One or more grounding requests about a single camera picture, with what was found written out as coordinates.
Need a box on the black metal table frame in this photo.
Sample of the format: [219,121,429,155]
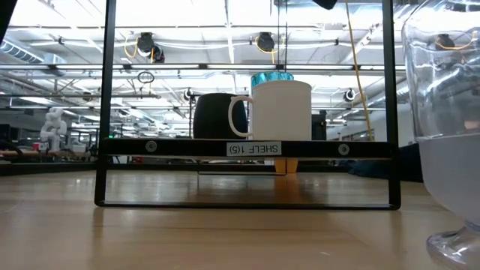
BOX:
[0,160,350,177]

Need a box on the white ceramic mug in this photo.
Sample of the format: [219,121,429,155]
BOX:
[227,79,313,142]

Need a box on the clear glass goblet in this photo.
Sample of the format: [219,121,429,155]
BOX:
[400,0,480,270]

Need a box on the yellow cable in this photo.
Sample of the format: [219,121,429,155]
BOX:
[344,0,375,143]

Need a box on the white robot figure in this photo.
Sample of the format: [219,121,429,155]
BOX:
[39,107,68,153]

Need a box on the teal plastic tumbler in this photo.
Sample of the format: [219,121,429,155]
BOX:
[250,70,295,89]

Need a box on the black frame clear-top shelf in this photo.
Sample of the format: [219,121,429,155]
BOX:
[94,0,401,211]

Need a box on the black mug yellow inside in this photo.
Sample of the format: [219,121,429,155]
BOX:
[193,92,249,140]

